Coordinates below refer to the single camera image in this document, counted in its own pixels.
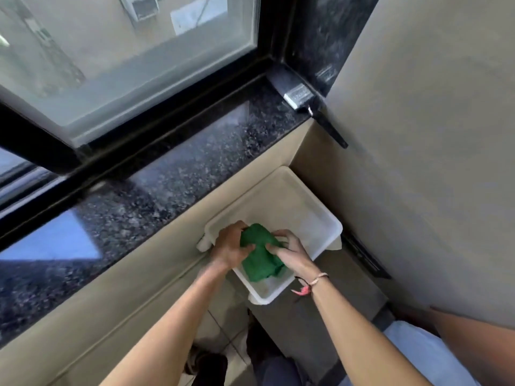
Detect person's right hand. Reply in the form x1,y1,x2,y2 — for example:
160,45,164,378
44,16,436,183
265,229,320,283

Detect black baseboard strip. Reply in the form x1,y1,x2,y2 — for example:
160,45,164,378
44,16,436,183
344,231,392,280

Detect black-handled window squeegee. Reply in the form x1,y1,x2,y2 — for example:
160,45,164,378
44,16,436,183
283,85,349,149

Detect white outdoor air conditioner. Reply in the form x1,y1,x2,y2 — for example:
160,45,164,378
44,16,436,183
119,0,160,21

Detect black window frame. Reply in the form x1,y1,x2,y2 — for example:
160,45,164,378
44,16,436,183
0,0,318,254

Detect person's left hand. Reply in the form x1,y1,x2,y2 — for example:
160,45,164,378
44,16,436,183
209,220,256,272

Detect light blue garment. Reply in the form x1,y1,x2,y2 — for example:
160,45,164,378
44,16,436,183
382,321,483,386

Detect person's right forearm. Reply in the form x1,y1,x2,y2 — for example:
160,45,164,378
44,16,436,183
297,273,433,386

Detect dark blue jeans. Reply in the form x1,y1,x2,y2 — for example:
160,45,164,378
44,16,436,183
246,323,308,386

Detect pink wrist bracelet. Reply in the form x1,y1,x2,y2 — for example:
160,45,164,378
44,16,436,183
291,272,330,297

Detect black granite window sill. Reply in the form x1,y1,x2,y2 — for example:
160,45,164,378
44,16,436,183
0,74,312,350

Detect white plastic tub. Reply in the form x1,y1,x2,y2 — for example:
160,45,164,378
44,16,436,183
196,166,344,305

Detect green cloth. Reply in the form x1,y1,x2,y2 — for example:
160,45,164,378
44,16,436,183
239,223,288,283

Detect person's left forearm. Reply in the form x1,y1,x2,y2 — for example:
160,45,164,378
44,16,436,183
99,261,235,386

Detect dark shoe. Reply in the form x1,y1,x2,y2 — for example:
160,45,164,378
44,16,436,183
184,345,229,386

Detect glass window pane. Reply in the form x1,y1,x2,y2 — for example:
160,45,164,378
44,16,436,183
0,0,261,148

